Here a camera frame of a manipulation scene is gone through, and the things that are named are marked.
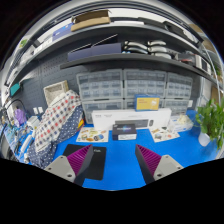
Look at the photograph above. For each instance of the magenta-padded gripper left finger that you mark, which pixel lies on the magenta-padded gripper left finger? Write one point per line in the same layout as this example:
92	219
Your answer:
57	166

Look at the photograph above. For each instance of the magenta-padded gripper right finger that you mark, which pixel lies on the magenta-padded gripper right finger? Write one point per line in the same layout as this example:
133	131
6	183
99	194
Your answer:
168	165

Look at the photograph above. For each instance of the black mouse pad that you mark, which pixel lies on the black mouse pad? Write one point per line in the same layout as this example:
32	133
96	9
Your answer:
98	163

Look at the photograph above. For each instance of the large sticker sheet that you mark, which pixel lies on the large sticker sheet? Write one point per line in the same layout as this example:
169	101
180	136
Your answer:
163	135

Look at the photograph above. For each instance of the navy polka-dot cloth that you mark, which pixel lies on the navy polka-dot cloth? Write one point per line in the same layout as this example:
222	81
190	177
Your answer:
68	130

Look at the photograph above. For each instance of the white and blue tissue box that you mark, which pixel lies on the white and blue tissue box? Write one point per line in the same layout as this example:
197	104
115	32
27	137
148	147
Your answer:
181	125

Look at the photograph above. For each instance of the green plant in white pot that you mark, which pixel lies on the green plant in white pot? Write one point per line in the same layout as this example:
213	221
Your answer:
204	138

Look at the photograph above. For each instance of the red blue checkered cloth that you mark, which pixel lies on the red blue checkered cloth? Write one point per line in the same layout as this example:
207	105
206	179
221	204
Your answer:
56	120

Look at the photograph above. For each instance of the small sticker sheet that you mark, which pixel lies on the small sticker sheet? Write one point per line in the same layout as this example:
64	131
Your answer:
91	135

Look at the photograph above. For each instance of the yellow orange object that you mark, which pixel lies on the yellow orange object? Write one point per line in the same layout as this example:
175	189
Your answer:
81	124

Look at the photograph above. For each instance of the small black box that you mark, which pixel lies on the small black box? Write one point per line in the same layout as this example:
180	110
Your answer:
124	131

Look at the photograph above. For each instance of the purple object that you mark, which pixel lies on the purple object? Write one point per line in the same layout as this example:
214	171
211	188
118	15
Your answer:
19	116

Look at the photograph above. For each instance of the yellow box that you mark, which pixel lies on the yellow box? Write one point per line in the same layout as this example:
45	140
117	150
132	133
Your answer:
146	103

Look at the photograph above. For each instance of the long white keyboard box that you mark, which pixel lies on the long white keyboard box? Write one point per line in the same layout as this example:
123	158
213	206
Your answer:
106	116

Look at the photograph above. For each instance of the white woven basket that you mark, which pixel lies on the white woven basket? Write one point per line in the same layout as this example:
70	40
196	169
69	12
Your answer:
55	90

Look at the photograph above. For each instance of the teal object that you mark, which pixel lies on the teal object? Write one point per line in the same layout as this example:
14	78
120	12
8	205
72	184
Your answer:
15	89

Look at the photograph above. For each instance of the clear plastic drawer cabinets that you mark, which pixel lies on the clear plastic drawer cabinets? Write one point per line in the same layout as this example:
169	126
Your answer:
100	85

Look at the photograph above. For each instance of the dark wall shelf unit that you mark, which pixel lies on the dark wall shelf unit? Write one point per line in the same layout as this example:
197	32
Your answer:
133	56

